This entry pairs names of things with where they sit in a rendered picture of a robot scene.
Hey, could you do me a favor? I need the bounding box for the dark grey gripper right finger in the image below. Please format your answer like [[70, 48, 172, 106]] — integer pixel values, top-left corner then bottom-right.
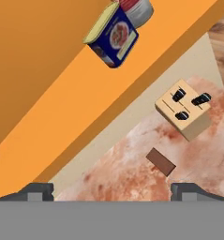
[[171, 182, 224, 203]]

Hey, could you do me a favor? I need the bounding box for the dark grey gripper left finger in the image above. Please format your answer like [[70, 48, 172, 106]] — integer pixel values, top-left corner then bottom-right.
[[0, 182, 55, 203]]

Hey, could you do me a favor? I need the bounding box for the orange cabinet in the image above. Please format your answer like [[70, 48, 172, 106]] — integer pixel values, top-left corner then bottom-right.
[[0, 0, 224, 201]]

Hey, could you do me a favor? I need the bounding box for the brown chocolate bar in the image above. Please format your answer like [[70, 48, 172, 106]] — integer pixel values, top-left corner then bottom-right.
[[145, 147, 177, 177]]

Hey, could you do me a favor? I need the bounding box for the wooden knife block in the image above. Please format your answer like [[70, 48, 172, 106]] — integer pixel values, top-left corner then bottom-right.
[[154, 78, 213, 143]]

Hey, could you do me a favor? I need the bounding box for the blue rectangular food can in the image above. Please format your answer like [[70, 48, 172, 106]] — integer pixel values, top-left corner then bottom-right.
[[82, 1, 140, 69]]

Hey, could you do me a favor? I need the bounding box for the red and white round can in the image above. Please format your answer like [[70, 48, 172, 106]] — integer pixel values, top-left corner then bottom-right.
[[118, 0, 155, 29]]

